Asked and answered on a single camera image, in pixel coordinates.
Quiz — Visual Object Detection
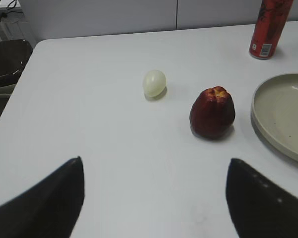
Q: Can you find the pale white onion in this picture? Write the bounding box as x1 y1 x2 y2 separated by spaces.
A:
143 70 167 98

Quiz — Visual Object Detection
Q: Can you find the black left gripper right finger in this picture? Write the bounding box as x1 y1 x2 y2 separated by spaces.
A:
225 158 298 238

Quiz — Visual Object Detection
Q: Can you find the red drink can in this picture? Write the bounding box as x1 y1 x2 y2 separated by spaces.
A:
249 0 293 60

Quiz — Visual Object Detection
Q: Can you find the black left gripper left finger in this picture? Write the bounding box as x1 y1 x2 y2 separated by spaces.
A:
0 157 85 238

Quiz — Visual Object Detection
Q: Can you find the beige round plate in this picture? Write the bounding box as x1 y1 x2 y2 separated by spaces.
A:
251 73 298 162

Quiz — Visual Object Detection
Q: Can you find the dark red apple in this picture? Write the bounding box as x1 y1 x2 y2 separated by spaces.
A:
189 86 235 139

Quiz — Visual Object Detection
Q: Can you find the dark chair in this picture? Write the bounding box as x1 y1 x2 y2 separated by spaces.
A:
0 39 33 87

